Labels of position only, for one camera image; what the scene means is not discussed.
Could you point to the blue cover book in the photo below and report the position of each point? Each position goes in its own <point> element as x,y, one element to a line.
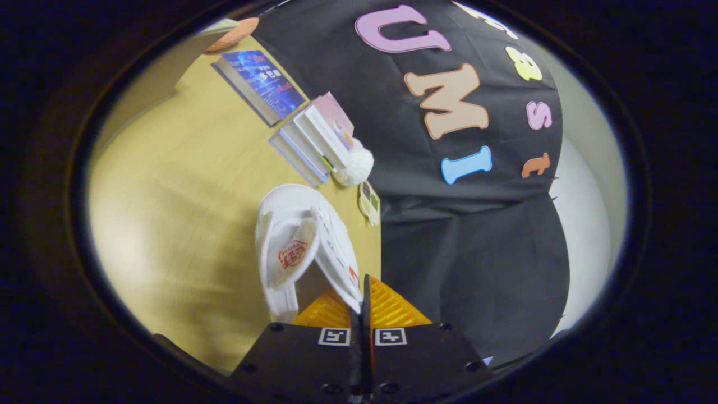
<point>263,81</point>

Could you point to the brown cardboard storage box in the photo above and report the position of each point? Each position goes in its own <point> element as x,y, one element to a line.
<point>151,78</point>

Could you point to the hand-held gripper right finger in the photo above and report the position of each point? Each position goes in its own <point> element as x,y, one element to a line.
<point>426,362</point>

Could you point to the pink book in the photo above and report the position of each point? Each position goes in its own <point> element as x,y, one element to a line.
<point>336,118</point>

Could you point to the black backdrop cloth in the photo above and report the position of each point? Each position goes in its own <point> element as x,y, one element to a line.
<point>482,241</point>

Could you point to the pale blue book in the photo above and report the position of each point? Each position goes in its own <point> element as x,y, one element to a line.
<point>305,150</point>
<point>291,157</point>

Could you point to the orange pink round object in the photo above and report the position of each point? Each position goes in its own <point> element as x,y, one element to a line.
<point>233,35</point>

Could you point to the white book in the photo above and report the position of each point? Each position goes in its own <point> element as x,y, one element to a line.
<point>320,134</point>

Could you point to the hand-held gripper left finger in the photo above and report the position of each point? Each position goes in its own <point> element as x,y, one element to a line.
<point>303,362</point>

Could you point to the white sneaker shoe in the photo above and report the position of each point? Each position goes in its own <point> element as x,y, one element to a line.
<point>291,252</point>

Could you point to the small checkered card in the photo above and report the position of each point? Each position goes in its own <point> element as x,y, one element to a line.
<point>369,202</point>

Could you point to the white fluffy ball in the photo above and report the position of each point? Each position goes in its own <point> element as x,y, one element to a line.
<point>354,165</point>

